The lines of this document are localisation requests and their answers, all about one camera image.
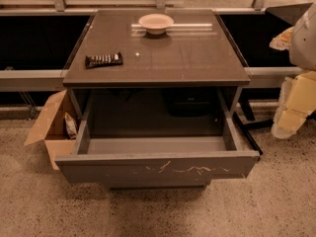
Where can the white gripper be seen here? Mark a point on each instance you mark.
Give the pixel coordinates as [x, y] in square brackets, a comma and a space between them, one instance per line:
[304, 48]

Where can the grey top drawer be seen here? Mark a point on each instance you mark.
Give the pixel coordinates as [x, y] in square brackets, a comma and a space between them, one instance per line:
[137, 143]

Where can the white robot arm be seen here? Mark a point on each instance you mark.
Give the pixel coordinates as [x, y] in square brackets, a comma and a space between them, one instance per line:
[300, 41]

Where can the grey drawer cabinet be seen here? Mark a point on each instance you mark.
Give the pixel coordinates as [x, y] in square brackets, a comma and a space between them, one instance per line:
[193, 53]

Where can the black bag under cabinet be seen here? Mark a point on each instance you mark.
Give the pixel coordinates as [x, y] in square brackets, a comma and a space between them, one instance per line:
[189, 102]

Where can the dark table at right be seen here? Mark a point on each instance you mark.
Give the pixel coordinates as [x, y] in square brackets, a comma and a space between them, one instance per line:
[289, 13]

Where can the white bowl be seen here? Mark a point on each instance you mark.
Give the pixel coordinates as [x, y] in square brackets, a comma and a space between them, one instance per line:
[156, 24]

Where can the black snack bar packet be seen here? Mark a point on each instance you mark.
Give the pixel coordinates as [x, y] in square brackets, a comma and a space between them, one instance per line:
[103, 60]

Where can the crumpled bag in box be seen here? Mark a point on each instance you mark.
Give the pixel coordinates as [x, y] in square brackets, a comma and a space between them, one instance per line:
[71, 126]

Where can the open cardboard box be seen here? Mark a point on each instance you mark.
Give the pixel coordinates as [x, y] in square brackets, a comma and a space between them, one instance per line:
[50, 127]

